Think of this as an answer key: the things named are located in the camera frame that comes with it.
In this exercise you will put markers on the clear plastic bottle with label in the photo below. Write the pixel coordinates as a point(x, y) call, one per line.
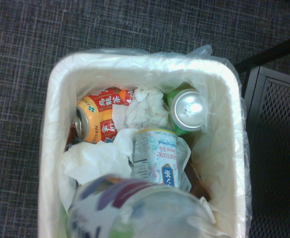
point(140, 210)

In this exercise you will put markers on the brown wrapper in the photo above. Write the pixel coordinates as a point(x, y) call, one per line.
point(197, 178)

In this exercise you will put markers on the white jasmine tea can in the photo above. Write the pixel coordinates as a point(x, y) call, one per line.
point(157, 158)

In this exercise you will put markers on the orange red tea can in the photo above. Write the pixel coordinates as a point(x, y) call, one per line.
point(95, 119)

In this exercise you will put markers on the wooden coffee table black frame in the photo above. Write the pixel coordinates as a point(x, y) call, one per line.
point(276, 148)

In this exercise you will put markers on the white trash bin with liner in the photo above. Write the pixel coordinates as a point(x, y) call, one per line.
point(217, 153)

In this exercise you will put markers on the green drink can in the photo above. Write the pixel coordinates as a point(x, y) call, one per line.
point(188, 110)

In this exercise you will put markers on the crumpled white tissue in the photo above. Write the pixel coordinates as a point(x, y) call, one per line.
point(147, 106)
point(93, 158)

